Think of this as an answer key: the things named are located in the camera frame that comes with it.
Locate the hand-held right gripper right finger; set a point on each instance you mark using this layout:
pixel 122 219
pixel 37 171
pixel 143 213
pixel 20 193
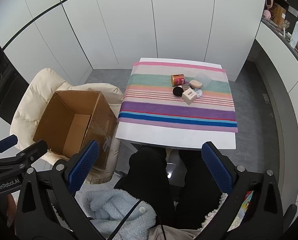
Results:
pixel 217 166

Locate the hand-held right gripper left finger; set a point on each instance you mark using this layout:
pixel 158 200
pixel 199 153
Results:
pixel 85 165

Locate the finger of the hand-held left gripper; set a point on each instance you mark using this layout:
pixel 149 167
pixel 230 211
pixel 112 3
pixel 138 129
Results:
pixel 35 148
pixel 6 142

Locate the brown cardboard box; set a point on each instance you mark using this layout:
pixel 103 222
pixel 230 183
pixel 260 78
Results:
pixel 63 120

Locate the small white carton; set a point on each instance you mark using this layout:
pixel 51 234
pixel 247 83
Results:
pixel 189 97

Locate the round silver disc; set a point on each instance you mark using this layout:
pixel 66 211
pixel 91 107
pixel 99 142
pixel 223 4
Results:
pixel 200 94

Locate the black powder puff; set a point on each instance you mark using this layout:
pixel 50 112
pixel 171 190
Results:
pixel 178 91

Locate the beige makeup sponge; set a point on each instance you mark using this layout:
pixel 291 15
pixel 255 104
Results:
pixel 195 84

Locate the small translucent case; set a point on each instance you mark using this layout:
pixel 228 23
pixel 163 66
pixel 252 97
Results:
pixel 186 87

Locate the clear plastic container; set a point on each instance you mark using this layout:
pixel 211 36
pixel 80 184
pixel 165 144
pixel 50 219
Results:
pixel 204 78

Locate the red and gold can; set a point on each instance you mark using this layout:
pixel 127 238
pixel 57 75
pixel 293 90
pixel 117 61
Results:
pixel 178 80

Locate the person's left hand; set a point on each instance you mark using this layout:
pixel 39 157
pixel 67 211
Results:
pixel 11 207

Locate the person's right leg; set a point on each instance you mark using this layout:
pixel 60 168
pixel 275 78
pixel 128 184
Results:
pixel 199 192

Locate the person's leg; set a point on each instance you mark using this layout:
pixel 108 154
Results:
pixel 199 192
pixel 146 180

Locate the colourful printed bag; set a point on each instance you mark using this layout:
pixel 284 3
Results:
pixel 247 201

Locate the dark glass panel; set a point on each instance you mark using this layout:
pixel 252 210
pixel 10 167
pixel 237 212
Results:
pixel 3 85

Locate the white table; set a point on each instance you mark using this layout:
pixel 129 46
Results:
pixel 164 138

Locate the person's left leg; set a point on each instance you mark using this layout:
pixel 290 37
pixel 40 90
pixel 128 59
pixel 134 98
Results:
pixel 146 180

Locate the striped colourful cloth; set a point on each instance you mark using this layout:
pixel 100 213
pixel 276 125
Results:
pixel 176 110

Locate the beige shirt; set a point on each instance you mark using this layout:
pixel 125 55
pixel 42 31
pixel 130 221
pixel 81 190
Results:
pixel 171 233

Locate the floor power socket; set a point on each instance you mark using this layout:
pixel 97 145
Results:
pixel 266 98

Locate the black chair armrest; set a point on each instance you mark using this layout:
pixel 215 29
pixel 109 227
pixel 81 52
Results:
pixel 292 211

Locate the white counter cabinet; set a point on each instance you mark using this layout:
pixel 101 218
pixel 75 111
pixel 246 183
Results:
pixel 286 80

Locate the white spray bottle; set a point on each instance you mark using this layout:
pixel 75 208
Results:
pixel 296 33

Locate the white wardrobe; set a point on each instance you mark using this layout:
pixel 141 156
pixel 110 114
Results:
pixel 139 17

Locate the white paw-shaped item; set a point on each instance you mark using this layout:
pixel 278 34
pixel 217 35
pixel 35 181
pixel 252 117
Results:
pixel 285 24

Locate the pink plush toy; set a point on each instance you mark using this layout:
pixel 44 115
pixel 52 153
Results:
pixel 267 15

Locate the cardboard box on shelf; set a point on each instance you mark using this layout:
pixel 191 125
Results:
pixel 278 12

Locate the grey wall switch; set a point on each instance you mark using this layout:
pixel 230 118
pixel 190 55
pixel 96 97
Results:
pixel 292 10

